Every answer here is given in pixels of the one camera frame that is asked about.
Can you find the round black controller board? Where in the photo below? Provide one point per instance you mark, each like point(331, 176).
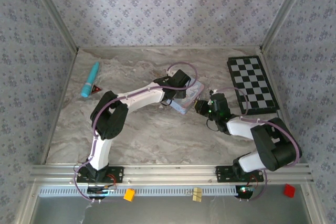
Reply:
point(101, 192)
point(245, 192)

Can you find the orange toy block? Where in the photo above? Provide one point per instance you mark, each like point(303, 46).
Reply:
point(129, 195)

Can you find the red toy block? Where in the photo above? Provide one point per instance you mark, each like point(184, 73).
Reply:
point(289, 190)

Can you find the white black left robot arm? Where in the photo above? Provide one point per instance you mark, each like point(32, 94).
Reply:
point(110, 113)

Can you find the tan wooden block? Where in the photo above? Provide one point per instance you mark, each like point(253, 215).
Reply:
point(197, 194)

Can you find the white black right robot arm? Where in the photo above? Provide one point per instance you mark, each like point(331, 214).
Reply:
point(273, 142)

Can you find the aluminium table side rail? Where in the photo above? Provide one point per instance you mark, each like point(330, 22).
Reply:
point(59, 108)
point(278, 77)

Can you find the red black triangle sticker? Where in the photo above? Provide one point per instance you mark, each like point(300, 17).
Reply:
point(95, 89)

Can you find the black grey chessboard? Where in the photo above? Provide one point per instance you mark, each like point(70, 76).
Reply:
point(252, 85)

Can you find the grey metal sheet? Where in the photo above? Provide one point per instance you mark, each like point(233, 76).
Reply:
point(170, 212)

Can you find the aluminium frame post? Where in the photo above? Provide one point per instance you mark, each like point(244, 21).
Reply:
point(52, 11)
point(286, 11)

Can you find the teal pen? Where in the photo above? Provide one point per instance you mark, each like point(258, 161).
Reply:
point(90, 79)

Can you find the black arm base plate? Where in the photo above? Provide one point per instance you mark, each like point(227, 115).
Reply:
point(118, 174)
point(223, 174)

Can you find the pastel cartoon tin box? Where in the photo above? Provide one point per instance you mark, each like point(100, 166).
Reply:
point(190, 100)

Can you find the aluminium mounting rail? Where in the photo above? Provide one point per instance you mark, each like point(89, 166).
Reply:
point(170, 174)

